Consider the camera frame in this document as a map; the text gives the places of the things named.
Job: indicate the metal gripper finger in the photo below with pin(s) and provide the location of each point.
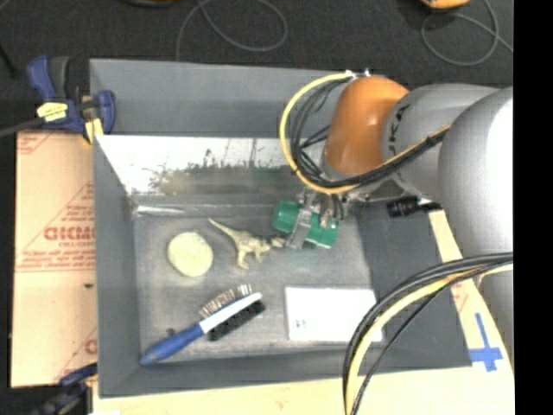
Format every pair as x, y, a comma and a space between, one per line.
297, 239

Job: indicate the pale toy dinosaur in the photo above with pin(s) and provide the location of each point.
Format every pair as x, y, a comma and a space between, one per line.
248, 244

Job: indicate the white flat box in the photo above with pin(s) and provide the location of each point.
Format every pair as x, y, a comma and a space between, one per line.
324, 314

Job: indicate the blue and white brush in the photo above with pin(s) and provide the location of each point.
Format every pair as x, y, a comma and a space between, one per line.
224, 316

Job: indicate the pale green round sponge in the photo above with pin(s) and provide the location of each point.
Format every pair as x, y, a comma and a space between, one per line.
190, 254

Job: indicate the grey metal bin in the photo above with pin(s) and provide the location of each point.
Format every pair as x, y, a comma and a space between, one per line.
242, 102

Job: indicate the brown cardboard board red print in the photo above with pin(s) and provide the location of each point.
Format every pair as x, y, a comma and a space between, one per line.
52, 214

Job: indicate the black cylinder on white bracket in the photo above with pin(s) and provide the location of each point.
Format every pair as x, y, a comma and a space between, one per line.
402, 208

